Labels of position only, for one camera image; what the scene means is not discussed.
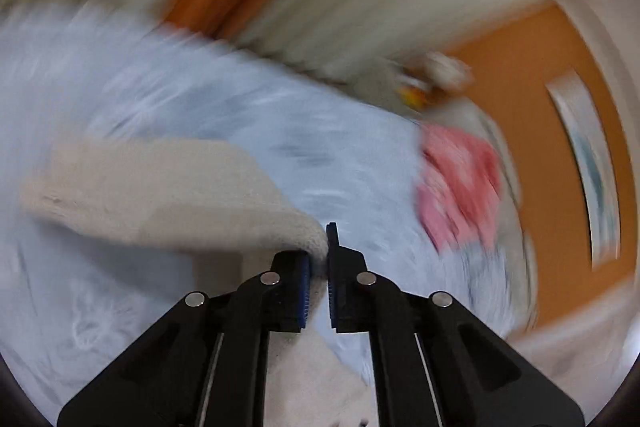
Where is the beige fuzzy garment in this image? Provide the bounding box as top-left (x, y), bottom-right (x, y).
top-left (20, 139), bottom-right (372, 427)

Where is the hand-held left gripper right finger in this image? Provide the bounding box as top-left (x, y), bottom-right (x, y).
top-left (326, 222), bottom-right (586, 427)

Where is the framed wall picture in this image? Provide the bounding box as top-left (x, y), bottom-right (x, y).
top-left (545, 69), bottom-right (623, 270)

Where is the light blue bed sheet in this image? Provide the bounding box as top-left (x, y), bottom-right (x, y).
top-left (0, 2), bottom-right (531, 427)

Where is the pink patterned cloth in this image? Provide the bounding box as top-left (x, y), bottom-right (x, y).
top-left (417, 123), bottom-right (503, 253)

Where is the white pillow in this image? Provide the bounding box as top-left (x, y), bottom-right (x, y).
top-left (420, 97), bottom-right (540, 343)

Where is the blurred white bedside object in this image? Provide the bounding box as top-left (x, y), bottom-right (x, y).
top-left (395, 52), bottom-right (474, 108)

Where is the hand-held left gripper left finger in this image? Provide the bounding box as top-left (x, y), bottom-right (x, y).
top-left (56, 251), bottom-right (312, 427)

